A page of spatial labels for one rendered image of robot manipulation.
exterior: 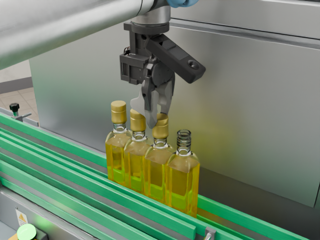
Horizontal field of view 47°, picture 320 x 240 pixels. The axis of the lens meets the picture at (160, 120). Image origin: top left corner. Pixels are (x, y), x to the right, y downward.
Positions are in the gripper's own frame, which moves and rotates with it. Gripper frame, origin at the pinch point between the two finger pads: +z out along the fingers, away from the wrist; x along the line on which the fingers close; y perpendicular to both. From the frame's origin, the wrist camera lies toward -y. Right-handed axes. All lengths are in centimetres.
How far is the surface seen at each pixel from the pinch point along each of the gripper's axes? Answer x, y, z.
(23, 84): -161, 281, 112
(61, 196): 13.6, 18.5, 19.6
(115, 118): 1.4, 11.3, 2.3
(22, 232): 20.1, 27.0, 30.1
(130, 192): 4.1, 5.6, 19.0
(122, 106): 0.3, 9.9, -0.5
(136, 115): 1.6, 5.0, -0.2
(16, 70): -158, 283, 96
